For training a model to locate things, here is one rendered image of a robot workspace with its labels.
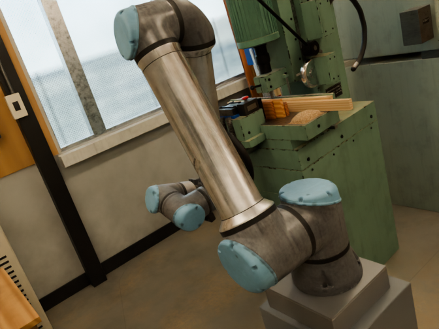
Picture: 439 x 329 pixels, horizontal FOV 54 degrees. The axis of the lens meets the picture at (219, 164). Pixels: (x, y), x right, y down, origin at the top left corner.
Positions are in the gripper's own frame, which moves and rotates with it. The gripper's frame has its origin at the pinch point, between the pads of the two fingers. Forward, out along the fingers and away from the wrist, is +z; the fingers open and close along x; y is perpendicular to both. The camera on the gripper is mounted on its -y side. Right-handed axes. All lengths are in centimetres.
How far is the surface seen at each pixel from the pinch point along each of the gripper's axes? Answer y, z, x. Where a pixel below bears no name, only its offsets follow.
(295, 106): 32.9, 30.0, -4.7
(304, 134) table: 21.8, 17.6, -19.4
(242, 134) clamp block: 21.8, 7.5, 3.2
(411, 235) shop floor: -35, 114, -14
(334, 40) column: 62, 58, -3
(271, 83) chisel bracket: 42.6, 25.3, 4.3
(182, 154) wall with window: 3, 70, 134
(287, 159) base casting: 11.7, 21.3, -8.3
